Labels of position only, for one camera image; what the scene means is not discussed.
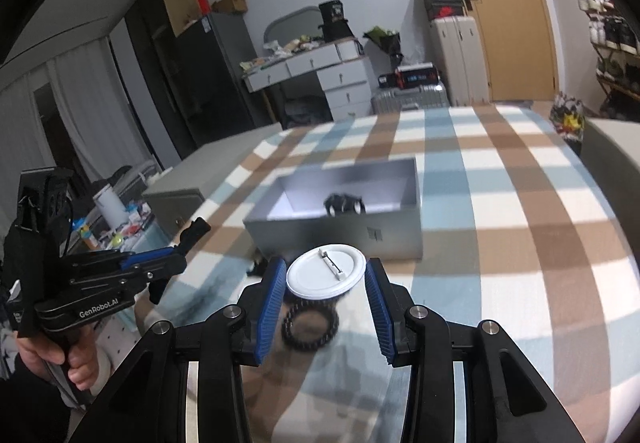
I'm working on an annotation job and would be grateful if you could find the grey left nightstand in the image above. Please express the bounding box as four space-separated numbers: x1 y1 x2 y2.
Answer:
142 122 282 238

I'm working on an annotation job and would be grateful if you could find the white upright suitcase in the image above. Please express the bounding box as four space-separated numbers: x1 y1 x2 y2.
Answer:
430 16 489 106

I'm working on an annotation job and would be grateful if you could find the white curtain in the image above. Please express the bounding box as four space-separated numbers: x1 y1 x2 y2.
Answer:
1 38 151 207

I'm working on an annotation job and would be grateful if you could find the black beaded bracelet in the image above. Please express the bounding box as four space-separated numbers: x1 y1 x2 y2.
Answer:
323 192 367 216

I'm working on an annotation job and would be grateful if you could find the shoe rack with shoes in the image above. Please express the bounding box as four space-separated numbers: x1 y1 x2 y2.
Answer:
578 0 639 122

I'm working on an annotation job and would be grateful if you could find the grey storage box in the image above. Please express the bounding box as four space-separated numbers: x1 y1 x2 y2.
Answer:
243 157 423 260

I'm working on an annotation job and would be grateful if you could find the plaid blanket blue brown white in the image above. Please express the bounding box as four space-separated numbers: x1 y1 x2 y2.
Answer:
134 106 639 442

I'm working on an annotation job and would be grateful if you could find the white desk with drawers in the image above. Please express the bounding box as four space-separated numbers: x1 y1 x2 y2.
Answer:
243 38 376 122

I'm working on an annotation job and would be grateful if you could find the flower bouquet black wrap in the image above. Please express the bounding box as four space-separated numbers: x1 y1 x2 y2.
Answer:
363 26 404 70

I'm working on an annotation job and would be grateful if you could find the grey arched mirror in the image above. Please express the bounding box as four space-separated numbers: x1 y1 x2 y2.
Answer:
262 6 323 51

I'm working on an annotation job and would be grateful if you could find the left hand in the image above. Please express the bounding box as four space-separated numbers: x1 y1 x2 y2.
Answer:
13 326 100 391

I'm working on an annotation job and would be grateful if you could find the grey nightstand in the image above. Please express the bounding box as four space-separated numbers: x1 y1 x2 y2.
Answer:
580 118 640 258
142 122 282 238

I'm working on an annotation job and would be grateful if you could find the black red box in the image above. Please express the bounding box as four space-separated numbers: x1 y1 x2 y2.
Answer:
395 63 440 89

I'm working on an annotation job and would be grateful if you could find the grey right nightstand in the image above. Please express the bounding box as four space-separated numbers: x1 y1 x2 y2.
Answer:
580 118 640 258

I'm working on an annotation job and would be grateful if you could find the silver flat suitcase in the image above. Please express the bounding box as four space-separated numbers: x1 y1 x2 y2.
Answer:
371 84 450 114

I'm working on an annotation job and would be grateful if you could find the wooden door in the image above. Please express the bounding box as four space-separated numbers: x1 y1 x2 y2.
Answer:
465 0 558 101

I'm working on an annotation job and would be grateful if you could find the cardboard box on fridge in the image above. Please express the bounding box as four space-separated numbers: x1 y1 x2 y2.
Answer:
212 0 248 14

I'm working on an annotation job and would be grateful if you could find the white cup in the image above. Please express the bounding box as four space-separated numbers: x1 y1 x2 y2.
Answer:
92 184 129 229

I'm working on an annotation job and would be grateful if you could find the black box on desk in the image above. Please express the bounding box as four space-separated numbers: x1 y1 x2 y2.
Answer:
319 0 354 42

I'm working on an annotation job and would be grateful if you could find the black refrigerator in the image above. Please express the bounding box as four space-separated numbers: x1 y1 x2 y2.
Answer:
125 0 274 159

